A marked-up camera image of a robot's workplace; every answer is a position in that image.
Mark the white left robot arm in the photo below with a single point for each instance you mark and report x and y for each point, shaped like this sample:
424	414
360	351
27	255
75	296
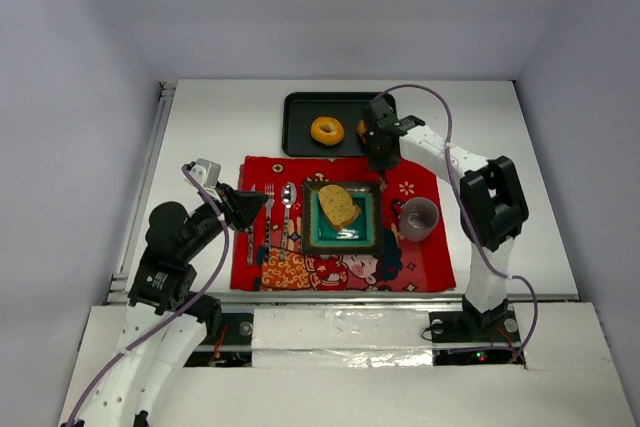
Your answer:
165	320

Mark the black baking tray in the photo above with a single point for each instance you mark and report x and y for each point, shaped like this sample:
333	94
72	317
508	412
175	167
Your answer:
302	108

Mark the lilac mug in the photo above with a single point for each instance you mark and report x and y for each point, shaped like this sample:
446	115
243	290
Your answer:
417	217

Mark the silver foil covered panel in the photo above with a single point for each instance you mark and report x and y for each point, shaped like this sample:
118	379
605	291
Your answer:
357	338

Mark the pale bread slice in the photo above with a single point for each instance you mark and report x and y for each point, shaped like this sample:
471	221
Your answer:
362	130

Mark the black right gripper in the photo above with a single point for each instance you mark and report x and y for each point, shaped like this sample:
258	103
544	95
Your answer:
379	128

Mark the teal square plate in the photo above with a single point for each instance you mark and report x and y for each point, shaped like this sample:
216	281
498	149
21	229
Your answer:
362	237

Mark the brown bread slice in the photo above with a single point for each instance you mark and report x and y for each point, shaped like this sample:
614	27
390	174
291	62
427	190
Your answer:
338	206

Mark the red patterned placemat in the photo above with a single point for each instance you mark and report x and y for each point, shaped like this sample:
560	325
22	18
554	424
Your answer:
403	267

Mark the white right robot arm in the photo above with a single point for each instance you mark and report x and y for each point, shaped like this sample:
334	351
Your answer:
492	209

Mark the aluminium frame rail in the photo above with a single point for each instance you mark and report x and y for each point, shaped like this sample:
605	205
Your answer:
227	120

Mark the patterned handle fork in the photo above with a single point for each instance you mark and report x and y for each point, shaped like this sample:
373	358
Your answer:
270	192

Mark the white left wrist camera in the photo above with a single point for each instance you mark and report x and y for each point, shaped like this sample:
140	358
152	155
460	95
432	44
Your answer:
205	172

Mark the glazed donut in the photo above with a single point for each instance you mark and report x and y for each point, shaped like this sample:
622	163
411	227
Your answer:
328	131

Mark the patterned handle knife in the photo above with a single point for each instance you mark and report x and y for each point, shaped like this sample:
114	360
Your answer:
250	246

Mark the patterned handle spoon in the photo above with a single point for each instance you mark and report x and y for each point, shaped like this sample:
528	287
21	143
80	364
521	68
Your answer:
288	199

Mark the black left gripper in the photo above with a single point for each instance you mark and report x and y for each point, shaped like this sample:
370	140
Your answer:
228	207

